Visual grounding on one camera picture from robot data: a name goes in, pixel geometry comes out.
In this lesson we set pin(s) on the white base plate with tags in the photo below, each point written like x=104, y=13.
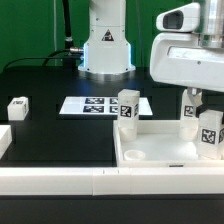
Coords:
x=89, y=105

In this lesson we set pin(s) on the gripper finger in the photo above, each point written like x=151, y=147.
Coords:
x=195, y=95

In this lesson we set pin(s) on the white square tabletop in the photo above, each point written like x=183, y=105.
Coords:
x=158, y=145

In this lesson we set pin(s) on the white left fence bar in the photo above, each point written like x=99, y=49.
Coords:
x=5, y=138

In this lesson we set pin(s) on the white fence bar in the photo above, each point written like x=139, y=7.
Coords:
x=111, y=181
x=5, y=138

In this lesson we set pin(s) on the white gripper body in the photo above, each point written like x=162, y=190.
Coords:
x=189, y=50

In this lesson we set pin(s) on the white front fence bar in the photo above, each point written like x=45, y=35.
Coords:
x=111, y=181

